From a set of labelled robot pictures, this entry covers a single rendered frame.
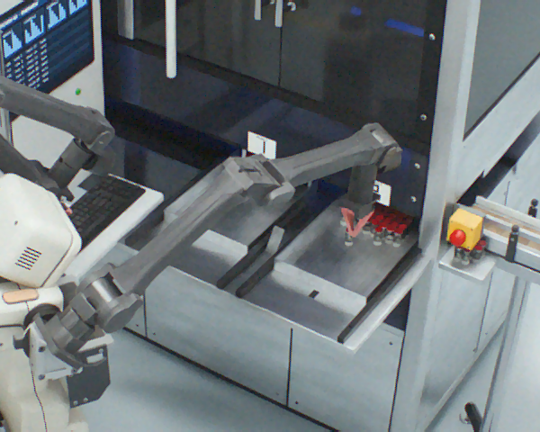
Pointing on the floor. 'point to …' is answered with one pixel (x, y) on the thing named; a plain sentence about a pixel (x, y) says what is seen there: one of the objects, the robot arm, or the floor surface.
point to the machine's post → (436, 203)
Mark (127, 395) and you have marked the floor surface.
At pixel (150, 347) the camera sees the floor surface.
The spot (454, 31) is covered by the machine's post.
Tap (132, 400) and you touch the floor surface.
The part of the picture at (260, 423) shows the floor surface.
